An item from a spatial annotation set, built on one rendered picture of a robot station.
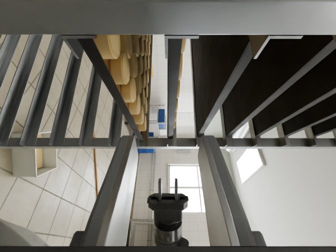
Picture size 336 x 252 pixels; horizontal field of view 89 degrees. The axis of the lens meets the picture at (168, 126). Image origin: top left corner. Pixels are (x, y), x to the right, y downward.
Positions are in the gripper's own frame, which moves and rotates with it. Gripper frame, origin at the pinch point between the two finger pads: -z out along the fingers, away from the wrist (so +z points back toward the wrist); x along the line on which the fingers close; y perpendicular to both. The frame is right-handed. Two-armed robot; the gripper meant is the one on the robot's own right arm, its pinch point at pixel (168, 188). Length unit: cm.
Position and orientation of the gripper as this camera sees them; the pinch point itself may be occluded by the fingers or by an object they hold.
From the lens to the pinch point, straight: 55.4
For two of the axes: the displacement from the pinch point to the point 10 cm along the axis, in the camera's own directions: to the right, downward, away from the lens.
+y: 0.0, 1.7, -9.8
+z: 0.0, 9.8, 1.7
